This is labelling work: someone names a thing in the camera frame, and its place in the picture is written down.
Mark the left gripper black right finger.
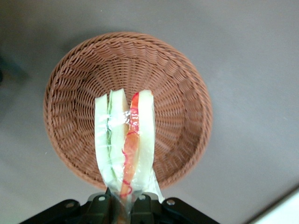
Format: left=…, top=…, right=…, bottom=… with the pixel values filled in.
left=129, top=192, right=169, bottom=224

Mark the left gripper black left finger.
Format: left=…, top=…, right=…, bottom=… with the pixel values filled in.
left=78, top=189, right=117, bottom=224

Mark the triangle sandwich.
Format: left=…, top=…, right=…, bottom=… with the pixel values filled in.
left=93, top=89, right=165, bottom=224

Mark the round brown wicker basket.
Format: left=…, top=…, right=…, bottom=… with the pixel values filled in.
left=43, top=31, right=214, bottom=191

